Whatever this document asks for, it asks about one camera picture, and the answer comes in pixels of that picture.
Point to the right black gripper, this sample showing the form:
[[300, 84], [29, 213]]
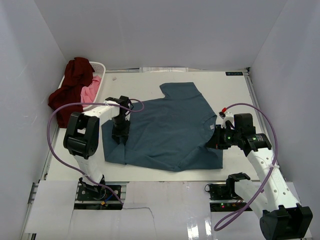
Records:
[[215, 142]]

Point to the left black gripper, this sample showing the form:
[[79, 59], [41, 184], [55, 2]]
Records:
[[123, 133]]

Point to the teal blue t shirt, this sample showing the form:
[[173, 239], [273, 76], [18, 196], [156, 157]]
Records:
[[169, 134]]

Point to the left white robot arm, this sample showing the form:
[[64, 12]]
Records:
[[82, 139]]

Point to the dark label sticker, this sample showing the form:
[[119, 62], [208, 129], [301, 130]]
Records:
[[234, 73]]

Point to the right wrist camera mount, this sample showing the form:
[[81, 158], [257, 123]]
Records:
[[227, 119]]

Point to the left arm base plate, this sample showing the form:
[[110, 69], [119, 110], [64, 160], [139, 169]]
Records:
[[105, 201]]

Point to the pink t shirt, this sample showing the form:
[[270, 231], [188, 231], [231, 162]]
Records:
[[88, 93]]

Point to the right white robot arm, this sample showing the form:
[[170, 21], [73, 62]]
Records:
[[280, 214]]

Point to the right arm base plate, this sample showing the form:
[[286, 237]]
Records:
[[221, 200]]

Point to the dark red t shirt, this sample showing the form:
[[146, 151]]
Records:
[[78, 74]]

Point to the paper sheet at back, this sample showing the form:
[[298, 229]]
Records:
[[163, 69]]

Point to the white plastic laundry basket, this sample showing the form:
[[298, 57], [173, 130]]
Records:
[[83, 106]]

